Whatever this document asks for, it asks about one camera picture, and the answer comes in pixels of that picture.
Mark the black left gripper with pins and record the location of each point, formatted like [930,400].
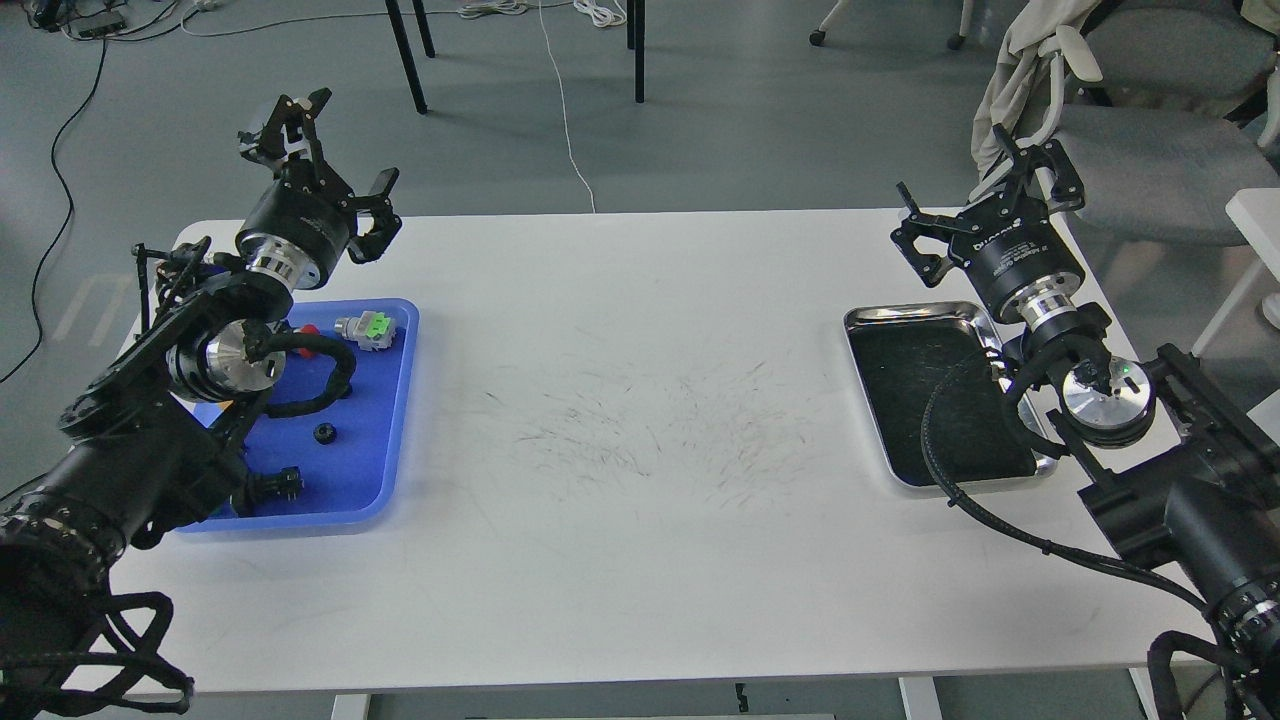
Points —
[308,215]

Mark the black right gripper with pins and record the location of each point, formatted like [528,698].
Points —
[1020,255]

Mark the small black gear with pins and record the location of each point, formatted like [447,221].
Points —
[324,433]

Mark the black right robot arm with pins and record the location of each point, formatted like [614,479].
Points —
[1183,482]

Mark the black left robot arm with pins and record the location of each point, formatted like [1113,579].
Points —
[158,438]

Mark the silver metal tray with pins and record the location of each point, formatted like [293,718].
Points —
[932,366]

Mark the blue plastic tray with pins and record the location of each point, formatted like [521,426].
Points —
[350,480]

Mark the black table leg left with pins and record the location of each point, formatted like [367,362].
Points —
[405,52]

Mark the black table leg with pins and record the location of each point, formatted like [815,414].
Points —
[405,52]
[636,43]

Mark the grey office chair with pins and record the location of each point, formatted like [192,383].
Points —
[1159,154]

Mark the beige jacket on chair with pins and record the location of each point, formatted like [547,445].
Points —
[1016,65]

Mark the black table leg right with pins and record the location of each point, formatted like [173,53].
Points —
[636,43]

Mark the grey green connector switch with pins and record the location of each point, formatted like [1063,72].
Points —
[372,331]

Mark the black cylindrical switch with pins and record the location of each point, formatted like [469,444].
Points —
[287,483]

